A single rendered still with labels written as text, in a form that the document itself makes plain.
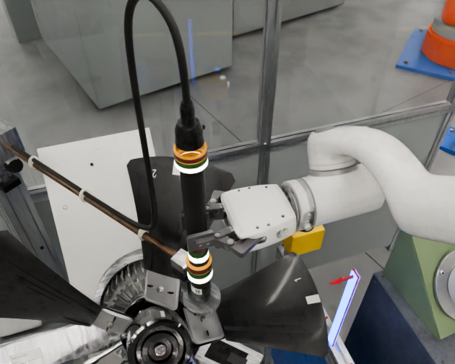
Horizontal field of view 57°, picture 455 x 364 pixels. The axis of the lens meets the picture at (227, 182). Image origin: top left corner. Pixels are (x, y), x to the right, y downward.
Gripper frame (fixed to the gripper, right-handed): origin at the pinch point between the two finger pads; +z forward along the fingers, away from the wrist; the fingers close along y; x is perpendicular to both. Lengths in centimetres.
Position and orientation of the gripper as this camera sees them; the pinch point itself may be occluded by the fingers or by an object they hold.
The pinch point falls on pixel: (196, 230)
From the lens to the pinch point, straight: 65.8
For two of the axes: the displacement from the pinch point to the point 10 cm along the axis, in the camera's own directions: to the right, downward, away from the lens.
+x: 0.1, -7.2, -6.9
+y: -3.2, -6.6, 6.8
